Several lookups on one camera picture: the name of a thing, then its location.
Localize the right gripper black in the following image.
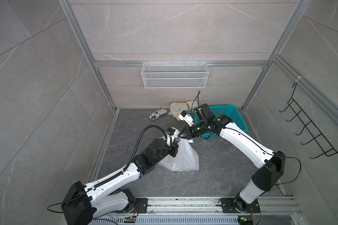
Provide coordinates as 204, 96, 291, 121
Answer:
177, 121, 207, 140

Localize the white printed plastic bag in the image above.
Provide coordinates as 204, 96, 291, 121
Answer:
158, 138, 200, 172

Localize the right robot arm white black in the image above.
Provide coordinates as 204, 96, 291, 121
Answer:
178, 104, 285, 213

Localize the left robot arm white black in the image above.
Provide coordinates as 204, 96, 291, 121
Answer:
61, 138, 179, 225

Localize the white plush bear toy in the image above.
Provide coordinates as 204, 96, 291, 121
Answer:
170, 100, 198, 121

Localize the small white toy car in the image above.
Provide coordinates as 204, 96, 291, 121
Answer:
149, 108, 167, 120

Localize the teal plastic basket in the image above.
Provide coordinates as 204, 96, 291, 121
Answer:
193, 105, 248, 139

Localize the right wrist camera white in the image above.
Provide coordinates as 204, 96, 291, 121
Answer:
178, 110, 195, 127

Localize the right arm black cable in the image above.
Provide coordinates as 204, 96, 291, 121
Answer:
189, 90, 302, 186

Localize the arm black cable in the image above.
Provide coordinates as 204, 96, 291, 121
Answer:
189, 90, 302, 186
47, 125, 170, 214

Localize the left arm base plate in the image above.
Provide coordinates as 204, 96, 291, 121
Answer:
114, 198, 148, 214

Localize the white wire mesh basket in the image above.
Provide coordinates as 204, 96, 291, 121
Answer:
141, 62, 209, 89

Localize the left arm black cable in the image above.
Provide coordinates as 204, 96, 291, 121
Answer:
47, 125, 170, 214

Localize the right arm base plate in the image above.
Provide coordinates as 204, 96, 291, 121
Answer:
218, 197, 261, 213

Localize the aluminium mounting rail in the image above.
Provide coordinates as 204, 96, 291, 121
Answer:
135, 196, 302, 215

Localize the black wire hook rack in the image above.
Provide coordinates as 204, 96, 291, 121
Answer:
279, 83, 338, 159

